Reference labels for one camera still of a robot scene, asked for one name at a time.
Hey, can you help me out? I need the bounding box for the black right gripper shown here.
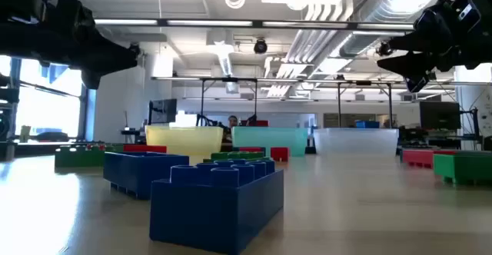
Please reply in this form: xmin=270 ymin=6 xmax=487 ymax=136
xmin=377 ymin=0 xmax=477 ymax=94

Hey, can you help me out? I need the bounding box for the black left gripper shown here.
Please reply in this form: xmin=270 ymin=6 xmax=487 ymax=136
xmin=0 ymin=0 xmax=141 ymax=91

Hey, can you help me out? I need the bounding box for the green toy brick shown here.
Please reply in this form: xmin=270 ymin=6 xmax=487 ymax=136
xmin=202 ymin=151 xmax=271 ymax=163
xmin=433 ymin=153 xmax=492 ymax=185
xmin=54 ymin=144 xmax=125 ymax=168

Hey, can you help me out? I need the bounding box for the blue toy brick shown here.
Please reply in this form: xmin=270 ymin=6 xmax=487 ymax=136
xmin=102 ymin=151 xmax=190 ymax=200
xmin=148 ymin=158 xmax=284 ymax=255

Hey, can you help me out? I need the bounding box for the black computer monitor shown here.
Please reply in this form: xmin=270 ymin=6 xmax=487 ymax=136
xmin=148 ymin=98 xmax=178 ymax=124
xmin=419 ymin=101 xmax=461 ymax=131

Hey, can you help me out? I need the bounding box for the flat black object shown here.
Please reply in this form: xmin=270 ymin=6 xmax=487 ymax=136
xmin=36 ymin=131 xmax=71 ymax=143

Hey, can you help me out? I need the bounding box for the clear plastic bin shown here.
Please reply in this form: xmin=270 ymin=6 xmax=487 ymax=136
xmin=313 ymin=127 xmax=400 ymax=157

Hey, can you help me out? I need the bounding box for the yellow plastic bin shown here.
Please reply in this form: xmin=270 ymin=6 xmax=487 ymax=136
xmin=145 ymin=125 xmax=224 ymax=157

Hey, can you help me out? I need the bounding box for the person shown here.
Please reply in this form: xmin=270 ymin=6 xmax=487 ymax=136
xmin=221 ymin=114 xmax=240 ymax=152

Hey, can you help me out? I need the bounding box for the teal plastic bin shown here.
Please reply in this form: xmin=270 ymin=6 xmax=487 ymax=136
xmin=231 ymin=126 xmax=309 ymax=157

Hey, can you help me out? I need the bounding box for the red box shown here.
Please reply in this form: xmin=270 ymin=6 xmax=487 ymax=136
xmin=240 ymin=119 xmax=270 ymax=128

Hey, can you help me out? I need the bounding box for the black ceiling camera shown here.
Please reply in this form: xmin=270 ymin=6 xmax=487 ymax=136
xmin=253 ymin=38 xmax=269 ymax=55
xmin=376 ymin=41 xmax=394 ymax=58

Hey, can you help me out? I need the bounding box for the silver ventilation duct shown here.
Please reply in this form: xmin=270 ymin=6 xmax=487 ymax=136
xmin=337 ymin=0 xmax=424 ymax=58

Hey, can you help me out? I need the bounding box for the black metal rig frame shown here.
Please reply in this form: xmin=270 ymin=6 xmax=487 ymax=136
xmin=199 ymin=77 xmax=258 ymax=128
xmin=337 ymin=80 xmax=394 ymax=128

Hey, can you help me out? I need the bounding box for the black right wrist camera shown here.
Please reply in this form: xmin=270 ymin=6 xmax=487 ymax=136
xmin=449 ymin=0 xmax=484 ymax=31

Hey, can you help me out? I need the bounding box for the black machine frame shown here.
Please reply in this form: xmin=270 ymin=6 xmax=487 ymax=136
xmin=459 ymin=107 xmax=481 ymax=151

